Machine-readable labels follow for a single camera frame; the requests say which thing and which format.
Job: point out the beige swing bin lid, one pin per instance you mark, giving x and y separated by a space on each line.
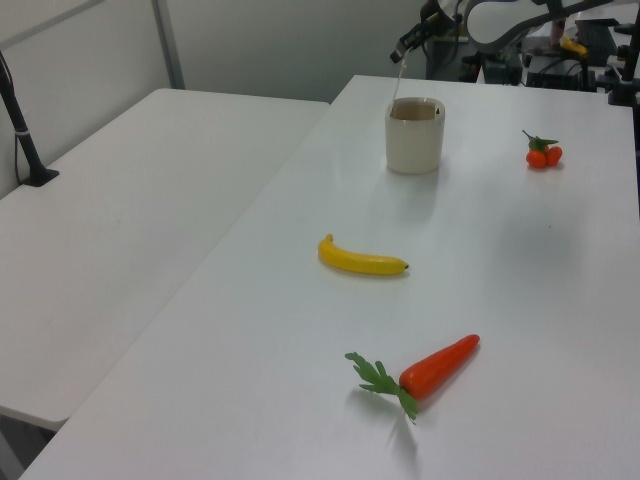
398 86

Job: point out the black clamp camera stand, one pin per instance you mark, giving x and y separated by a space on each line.
625 86

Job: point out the orange tangerine cluster with leaves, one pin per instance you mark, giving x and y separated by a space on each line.
538 159

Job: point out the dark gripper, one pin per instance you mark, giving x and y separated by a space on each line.
442 15

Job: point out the orange toy carrot green leaves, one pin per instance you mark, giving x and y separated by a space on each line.
440 365

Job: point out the grey partition frame post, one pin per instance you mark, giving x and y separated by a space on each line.
170 50

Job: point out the yellow black tool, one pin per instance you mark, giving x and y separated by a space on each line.
574 46

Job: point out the white ceramic cup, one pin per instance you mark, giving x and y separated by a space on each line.
415 146

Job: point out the black equipment box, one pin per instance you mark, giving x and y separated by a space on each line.
550 71

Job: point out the yellow toy banana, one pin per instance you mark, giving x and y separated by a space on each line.
360 262

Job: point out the black pole camera stand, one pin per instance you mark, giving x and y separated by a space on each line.
31 152

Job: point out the white side table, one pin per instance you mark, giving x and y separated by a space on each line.
125 225

